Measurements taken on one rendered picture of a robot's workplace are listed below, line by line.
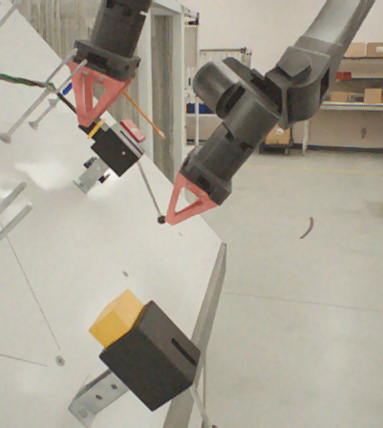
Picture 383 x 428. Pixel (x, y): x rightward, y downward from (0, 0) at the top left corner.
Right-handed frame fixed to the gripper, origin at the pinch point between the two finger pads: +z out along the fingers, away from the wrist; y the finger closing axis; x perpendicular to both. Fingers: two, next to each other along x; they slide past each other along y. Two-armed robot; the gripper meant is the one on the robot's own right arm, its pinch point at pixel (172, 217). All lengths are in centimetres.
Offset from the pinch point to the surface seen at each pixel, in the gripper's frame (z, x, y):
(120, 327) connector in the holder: -2.9, -2.0, 31.8
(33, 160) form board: 2.8, -18.7, 5.5
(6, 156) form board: 2.5, -20.9, 9.5
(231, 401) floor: 79, 74, -82
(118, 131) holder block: -5.3, -12.7, 0.1
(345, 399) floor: 52, 109, -86
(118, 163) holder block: -2.2, -10.2, 1.6
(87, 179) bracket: 2.7, -12.5, 0.5
